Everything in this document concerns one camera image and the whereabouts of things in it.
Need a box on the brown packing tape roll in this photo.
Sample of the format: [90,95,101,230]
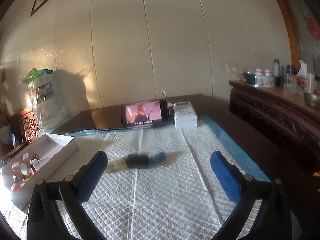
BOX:
[11,161,29,178]

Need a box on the small clear vial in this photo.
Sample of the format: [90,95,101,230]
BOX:
[105,159,127,173]

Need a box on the black plug adapter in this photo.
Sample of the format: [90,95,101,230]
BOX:
[126,154,149,169]

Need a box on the white shallow tray box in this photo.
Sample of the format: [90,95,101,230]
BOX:
[2,133,79,210]

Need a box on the orange ball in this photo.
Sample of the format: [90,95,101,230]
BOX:
[10,183,21,193]

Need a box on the white quilted table pad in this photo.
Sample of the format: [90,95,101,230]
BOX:
[49,116,267,239]

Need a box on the carved wooden chair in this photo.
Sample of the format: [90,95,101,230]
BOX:
[21,107,41,144]

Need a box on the blue binder clip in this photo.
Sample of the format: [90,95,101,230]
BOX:
[149,150,168,167]

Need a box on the water jug in plastic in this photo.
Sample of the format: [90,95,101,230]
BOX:
[28,74,67,130]

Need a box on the white power bank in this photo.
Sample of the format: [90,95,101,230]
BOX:
[173,101,198,129]

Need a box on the dark carved wooden cabinet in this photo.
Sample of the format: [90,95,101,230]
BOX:
[229,80,319,159]

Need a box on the black smartphone showing video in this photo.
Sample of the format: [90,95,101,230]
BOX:
[121,100,171,128]

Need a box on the metal bowl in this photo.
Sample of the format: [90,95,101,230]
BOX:
[304,93,320,110]

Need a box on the green plastic bag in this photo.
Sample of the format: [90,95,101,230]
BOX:
[20,68,53,84]

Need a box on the white plastic bag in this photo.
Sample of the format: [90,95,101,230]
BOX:
[296,60,308,90]

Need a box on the green white spray bottle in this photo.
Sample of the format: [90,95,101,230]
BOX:
[273,58,280,77]

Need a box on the white charging cable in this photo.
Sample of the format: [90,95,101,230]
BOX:
[161,90,176,111]

